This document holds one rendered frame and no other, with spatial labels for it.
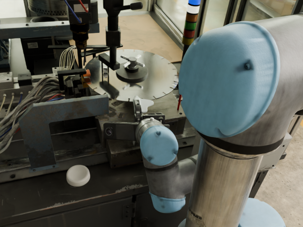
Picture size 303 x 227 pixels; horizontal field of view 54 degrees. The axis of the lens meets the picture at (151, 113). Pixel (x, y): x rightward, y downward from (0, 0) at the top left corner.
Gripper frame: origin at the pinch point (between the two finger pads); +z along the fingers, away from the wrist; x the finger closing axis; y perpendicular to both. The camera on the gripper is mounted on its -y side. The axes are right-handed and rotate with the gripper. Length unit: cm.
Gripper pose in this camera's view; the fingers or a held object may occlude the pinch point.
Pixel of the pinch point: (133, 120)
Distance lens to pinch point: 93.8
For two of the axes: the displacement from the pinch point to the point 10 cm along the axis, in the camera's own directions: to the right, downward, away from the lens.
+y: 9.9, -0.1, 1.6
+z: -1.6, -1.4, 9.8
